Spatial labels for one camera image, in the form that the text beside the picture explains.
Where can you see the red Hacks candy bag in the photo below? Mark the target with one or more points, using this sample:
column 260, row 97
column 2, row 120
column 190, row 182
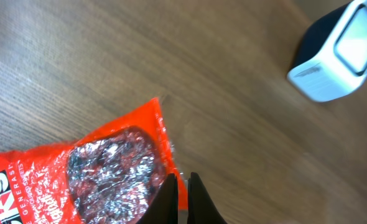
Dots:
column 110, row 176

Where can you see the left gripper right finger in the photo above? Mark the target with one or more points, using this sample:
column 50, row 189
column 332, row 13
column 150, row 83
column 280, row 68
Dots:
column 201, row 209

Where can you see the white barcode scanner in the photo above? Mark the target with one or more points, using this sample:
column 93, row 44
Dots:
column 331, row 60

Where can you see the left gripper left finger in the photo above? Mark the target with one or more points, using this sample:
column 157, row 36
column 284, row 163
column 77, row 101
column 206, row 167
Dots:
column 164, row 207

